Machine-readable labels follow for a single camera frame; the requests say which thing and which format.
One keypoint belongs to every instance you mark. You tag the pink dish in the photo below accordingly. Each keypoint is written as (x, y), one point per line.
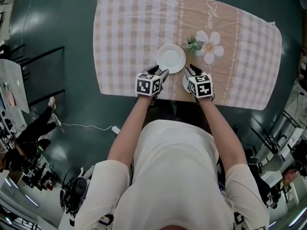
(11, 98)

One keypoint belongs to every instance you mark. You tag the grey chair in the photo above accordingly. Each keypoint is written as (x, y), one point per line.
(272, 164)

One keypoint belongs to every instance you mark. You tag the white plate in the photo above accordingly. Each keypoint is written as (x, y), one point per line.
(185, 83)
(170, 58)

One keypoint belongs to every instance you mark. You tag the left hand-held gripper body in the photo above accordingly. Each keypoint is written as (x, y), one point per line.
(147, 85)

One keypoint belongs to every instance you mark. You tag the pink checkered tablecloth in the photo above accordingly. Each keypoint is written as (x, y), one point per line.
(124, 32)

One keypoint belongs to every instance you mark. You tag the grey table with black legs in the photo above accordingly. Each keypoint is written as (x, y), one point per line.
(9, 75)

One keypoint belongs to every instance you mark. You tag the person's black trousers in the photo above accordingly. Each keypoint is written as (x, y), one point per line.
(172, 114)

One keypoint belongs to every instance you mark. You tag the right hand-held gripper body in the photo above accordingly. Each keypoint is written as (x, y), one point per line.
(201, 86)

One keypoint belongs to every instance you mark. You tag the black bag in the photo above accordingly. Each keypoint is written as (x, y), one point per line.
(269, 193)

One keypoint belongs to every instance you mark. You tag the person's white shirt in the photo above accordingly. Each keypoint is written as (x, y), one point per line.
(172, 176)

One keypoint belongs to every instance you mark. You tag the small green potted plant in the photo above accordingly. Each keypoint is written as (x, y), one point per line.
(192, 43)

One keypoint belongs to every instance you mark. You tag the person's left forearm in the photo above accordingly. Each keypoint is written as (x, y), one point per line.
(129, 133)

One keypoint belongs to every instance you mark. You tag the person's right forearm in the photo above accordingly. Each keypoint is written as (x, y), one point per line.
(223, 138)

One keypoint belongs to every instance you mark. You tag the white power strip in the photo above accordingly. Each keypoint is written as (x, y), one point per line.
(116, 129)

